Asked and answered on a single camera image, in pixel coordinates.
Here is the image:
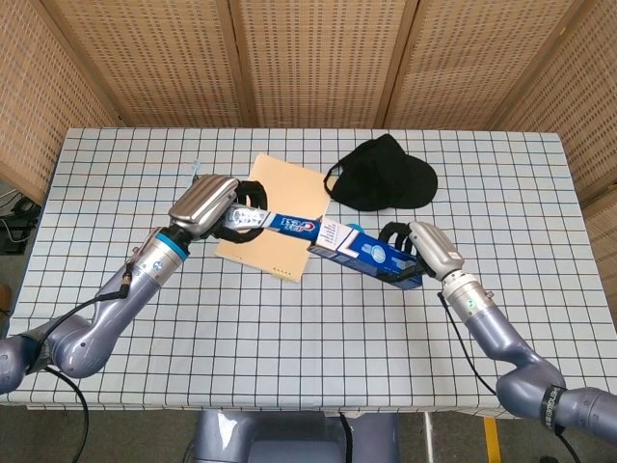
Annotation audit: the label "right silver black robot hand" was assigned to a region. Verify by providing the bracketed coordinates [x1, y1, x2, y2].
[378, 220, 467, 286]

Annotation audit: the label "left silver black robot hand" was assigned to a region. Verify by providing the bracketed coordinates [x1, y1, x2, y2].
[167, 174, 271, 243]

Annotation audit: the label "blue toothpaste box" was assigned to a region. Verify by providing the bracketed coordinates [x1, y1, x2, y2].
[308, 217, 425, 290]

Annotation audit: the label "blue white toothpaste tube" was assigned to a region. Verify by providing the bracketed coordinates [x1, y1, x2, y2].
[226, 204, 323, 247]

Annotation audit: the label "beige spiral notebook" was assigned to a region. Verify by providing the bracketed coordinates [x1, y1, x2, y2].
[214, 152, 333, 284]

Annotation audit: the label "black baseball cap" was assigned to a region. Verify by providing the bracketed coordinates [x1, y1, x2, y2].
[323, 133, 440, 212]

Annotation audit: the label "white black checkered tablecloth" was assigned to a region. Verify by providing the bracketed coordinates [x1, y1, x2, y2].
[0, 126, 617, 417]

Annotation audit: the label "woven wooden folding screen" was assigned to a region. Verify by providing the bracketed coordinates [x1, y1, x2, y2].
[0, 0, 617, 303]

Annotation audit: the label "grey-blue robot torso base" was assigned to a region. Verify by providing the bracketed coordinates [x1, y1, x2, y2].
[185, 411, 401, 463]

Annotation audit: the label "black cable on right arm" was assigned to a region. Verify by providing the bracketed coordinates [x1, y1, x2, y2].
[437, 290, 500, 395]

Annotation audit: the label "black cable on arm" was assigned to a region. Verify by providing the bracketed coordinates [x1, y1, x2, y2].
[437, 290, 500, 395]
[42, 272, 135, 463]

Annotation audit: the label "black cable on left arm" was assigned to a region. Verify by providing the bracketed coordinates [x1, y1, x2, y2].
[42, 272, 135, 463]

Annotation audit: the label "black cables on floor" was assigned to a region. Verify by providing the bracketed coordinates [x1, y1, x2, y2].
[0, 190, 43, 256]

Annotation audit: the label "black cable on torso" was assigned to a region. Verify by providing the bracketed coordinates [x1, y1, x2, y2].
[338, 413, 356, 463]

